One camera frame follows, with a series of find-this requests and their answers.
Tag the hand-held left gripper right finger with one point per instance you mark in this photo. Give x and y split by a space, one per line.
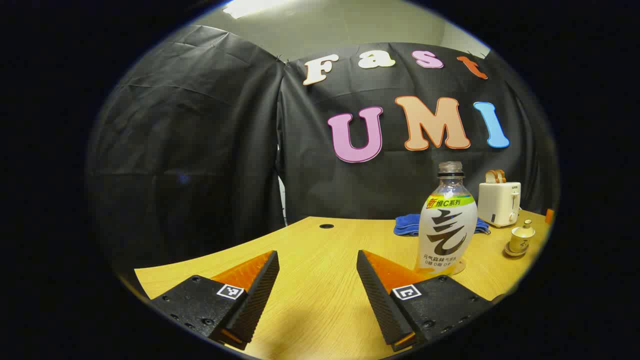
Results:
375 295

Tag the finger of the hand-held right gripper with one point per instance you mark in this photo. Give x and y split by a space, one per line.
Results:
549 216

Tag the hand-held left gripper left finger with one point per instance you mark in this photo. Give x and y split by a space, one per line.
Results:
260 295

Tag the white teacup lid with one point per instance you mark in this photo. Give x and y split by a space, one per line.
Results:
523 231

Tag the white teacup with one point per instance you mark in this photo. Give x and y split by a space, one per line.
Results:
519 244

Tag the clear water bottle white label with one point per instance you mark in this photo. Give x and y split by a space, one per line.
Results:
445 230

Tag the white toaster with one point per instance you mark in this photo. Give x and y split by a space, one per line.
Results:
497 202

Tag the white saucer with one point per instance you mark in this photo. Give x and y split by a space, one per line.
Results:
510 252

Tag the toast bread slice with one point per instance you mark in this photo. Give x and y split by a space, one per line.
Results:
501 176
491 176

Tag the blue towel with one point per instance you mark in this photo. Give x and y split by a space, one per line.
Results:
407 225

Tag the black backdrop cloth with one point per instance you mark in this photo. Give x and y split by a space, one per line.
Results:
200 150

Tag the ceiling light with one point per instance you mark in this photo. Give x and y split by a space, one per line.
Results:
250 7

